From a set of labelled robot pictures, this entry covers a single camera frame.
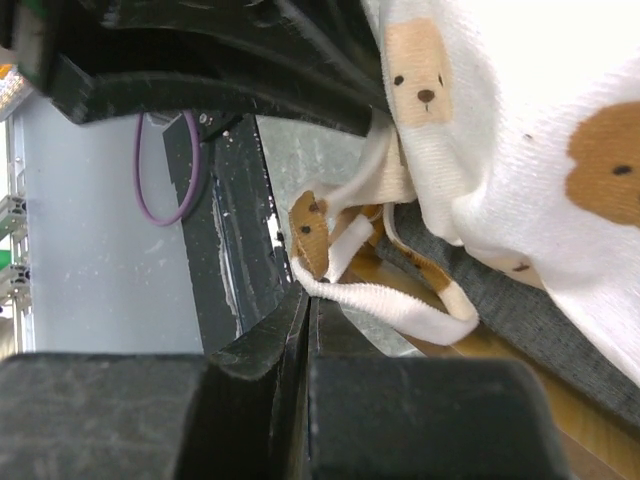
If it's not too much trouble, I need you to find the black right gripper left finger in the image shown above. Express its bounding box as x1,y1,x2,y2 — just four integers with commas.
1,286,310,479

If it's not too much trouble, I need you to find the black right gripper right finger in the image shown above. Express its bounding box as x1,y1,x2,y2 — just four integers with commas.
308,299,572,479

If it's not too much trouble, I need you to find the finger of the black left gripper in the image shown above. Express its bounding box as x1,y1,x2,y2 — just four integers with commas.
0,0,391,138

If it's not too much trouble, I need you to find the bear print bed mattress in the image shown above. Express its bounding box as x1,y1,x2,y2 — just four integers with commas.
289,1,639,380

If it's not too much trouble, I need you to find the wooden pet bed frame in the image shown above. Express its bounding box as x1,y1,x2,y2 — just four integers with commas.
344,199,640,480

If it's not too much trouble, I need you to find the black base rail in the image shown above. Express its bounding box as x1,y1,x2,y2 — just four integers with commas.
167,113,291,354

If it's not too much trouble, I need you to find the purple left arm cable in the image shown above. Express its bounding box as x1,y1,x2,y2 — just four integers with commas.
131,109,202,228

